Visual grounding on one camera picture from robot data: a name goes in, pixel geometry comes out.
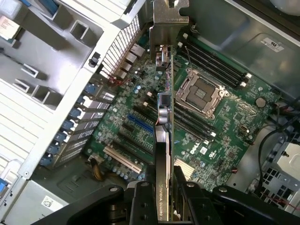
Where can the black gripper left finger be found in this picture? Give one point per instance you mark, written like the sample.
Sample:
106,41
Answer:
143,204

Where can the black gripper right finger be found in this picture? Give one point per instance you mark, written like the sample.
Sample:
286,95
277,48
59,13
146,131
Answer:
197,206

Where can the black Nvidia graphics card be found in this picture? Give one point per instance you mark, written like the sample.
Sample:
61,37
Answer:
161,152

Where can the silver chipset heatsink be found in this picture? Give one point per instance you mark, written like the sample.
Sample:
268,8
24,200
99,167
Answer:
186,170

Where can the white expansion slot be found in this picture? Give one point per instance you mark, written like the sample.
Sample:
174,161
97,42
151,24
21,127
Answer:
123,160

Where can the blue expansion slot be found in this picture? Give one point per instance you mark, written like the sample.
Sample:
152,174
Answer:
140,123

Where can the green Dell motherboard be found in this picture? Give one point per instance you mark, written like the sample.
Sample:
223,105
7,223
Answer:
234,131

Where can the silver power supply unit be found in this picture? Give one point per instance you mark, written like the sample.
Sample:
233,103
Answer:
30,206

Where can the CPU socket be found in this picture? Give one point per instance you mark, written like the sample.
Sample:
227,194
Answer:
201,93

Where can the silver coin battery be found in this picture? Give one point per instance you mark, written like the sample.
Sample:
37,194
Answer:
260,102

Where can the blue case latch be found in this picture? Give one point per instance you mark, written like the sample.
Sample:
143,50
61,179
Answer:
2,188

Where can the socket locking lever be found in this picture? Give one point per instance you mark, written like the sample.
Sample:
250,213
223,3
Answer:
188,58

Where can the open black PC case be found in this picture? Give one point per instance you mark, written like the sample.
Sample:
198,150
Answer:
211,28

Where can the grey plastic parts rack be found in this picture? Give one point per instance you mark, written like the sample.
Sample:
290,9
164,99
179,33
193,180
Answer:
35,54

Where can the silver CPU chip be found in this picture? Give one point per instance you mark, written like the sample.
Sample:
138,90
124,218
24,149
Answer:
8,27

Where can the silver metal drive bracket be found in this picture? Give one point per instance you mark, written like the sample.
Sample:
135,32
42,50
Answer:
288,159

